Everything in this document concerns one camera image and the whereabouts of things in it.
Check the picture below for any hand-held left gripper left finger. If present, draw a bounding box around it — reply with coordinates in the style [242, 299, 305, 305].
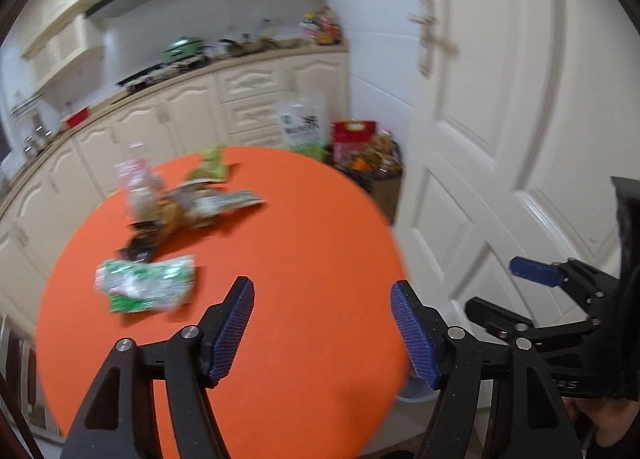
[60, 276, 256, 459]

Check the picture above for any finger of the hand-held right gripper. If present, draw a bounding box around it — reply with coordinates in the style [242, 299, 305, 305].
[509, 256, 621, 301]
[465, 296, 598, 355]

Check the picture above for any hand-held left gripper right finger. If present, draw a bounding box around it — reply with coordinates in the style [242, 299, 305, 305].
[391, 281, 586, 459]

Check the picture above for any green white plastic bag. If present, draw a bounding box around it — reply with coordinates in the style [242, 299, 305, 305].
[95, 254, 197, 315]

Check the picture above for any person's right hand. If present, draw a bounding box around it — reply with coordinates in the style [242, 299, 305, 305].
[575, 396, 640, 447]

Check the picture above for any black snack wrapper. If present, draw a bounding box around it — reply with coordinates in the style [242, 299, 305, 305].
[117, 221, 161, 262]

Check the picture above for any white printed wrapper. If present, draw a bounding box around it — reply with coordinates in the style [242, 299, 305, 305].
[192, 189, 266, 220]

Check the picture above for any green snack packet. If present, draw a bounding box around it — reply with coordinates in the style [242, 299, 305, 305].
[185, 146, 232, 184]

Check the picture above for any clear plastic bottle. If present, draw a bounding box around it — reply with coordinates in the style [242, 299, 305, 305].
[115, 141, 166, 222]

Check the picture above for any white panel door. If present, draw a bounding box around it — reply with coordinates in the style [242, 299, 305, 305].
[395, 0, 640, 340]

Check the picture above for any red carry bag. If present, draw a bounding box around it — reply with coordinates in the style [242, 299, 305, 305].
[331, 120, 377, 164]

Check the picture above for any white green rice bag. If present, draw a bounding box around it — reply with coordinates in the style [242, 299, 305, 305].
[277, 94, 329, 160]

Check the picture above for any round orange table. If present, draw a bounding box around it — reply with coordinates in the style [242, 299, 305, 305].
[0, 51, 351, 335]

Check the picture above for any dark wooden chair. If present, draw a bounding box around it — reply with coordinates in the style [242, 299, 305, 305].
[0, 374, 43, 459]

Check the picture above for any gas stove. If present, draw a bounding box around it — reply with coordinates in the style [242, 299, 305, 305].
[116, 56, 211, 90]

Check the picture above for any dark frying pan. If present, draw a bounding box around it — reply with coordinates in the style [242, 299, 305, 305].
[220, 36, 273, 57]

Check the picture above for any green cooking pot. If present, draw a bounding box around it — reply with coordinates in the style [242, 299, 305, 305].
[162, 36, 206, 62]

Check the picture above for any group of condiment bottles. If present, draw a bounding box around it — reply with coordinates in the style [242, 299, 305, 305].
[300, 9, 344, 46]

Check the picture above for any cream door handle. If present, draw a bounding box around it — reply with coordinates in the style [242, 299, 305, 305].
[407, 0, 458, 77]

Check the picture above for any cream louvered wall cabinet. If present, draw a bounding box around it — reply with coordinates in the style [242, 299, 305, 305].
[20, 14, 106, 90]

